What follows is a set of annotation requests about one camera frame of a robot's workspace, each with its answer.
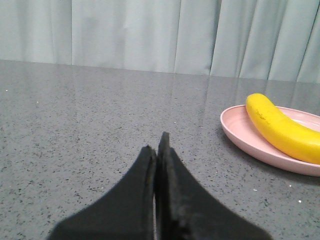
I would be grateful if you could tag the yellow banana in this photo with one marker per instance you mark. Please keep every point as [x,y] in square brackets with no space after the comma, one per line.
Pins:
[285,134]

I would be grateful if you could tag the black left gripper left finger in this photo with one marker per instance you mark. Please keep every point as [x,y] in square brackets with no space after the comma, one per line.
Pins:
[84,225]

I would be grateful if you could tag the pink plate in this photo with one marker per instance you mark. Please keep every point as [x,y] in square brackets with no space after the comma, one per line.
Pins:
[239,129]

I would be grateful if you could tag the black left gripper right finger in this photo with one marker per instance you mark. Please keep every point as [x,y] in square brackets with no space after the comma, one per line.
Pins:
[127,209]

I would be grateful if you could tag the grey curtain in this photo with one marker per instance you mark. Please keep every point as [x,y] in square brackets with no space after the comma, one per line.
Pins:
[261,39]

